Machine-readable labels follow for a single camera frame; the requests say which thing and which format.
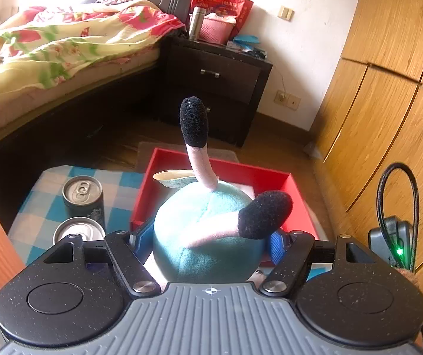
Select pink plastic basket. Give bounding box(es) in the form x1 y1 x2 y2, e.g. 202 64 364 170
199 16 236 44

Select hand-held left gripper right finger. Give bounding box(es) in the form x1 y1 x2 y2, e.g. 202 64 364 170
259 229 374 298

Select teal plush toy pink limbs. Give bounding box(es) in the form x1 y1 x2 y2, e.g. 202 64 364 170
152 97 294 283

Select beige wall socket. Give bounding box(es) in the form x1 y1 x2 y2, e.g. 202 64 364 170
273 89 301 110

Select dark green drink can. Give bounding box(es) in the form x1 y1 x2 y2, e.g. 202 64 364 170
53 217 106 245
62 175 106 229

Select black cable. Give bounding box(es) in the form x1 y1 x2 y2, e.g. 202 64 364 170
377 162 420 271

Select cream patterned pouch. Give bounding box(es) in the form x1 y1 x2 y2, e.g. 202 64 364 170
153 170 198 193

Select red plastic bag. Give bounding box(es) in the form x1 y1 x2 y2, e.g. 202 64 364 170
191 0 254 38

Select steel thermos flask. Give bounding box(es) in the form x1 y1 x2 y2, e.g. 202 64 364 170
188 6 206 41

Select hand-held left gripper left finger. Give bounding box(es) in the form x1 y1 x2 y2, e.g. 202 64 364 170
44 219 162 298

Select dark wooden bed frame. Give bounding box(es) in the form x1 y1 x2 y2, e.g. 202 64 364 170
0 37 169 180

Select dark wooden nightstand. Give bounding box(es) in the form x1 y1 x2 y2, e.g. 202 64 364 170
158 36 273 148

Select blue paper item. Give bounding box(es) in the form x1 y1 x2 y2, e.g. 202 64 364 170
233 35 262 51

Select wooden wardrobe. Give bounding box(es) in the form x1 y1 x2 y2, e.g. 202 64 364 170
309 0 423 283

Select floral blanket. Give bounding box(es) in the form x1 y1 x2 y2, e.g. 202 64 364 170
0 0 187 113

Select red box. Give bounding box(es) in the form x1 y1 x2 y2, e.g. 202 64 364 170
129 147 320 267

